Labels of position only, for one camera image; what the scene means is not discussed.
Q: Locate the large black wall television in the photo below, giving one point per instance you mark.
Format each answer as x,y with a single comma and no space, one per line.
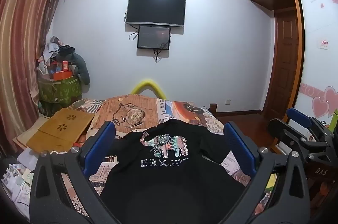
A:
155,9

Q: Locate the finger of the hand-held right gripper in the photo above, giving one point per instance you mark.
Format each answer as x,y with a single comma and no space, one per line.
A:
281,132
299,118

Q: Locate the striped curtain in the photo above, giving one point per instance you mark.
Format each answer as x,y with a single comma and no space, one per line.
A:
21,41

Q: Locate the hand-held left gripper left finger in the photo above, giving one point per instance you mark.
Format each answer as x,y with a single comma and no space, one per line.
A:
99,146

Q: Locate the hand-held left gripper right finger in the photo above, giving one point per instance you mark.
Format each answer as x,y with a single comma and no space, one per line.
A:
240,147

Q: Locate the black printed t-shirt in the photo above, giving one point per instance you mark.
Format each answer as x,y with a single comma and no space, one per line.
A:
158,187

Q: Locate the yellow foam tube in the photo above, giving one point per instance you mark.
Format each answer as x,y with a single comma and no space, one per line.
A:
137,85

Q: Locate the printed blanket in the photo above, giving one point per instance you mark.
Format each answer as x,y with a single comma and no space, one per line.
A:
174,110

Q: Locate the wooden wardrobe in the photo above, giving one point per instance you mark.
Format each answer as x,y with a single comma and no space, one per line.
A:
314,28

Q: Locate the orange flat box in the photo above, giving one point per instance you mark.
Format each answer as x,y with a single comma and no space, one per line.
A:
62,76

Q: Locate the wooden bed post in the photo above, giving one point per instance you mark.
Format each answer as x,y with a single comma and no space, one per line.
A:
212,109

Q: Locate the small red box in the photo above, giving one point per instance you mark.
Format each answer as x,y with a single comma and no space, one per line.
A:
65,66

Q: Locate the pile of papers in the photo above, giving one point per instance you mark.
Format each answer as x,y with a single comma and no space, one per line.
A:
15,181

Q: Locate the white red wardrobe sticker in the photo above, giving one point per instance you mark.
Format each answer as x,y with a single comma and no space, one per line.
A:
324,44

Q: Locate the wooden door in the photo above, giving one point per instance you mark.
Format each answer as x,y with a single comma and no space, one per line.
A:
284,62

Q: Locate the small black wall monitor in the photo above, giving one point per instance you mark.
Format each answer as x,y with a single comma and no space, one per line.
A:
153,37

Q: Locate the wooden lap table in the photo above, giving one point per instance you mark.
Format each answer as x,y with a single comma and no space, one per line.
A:
62,131

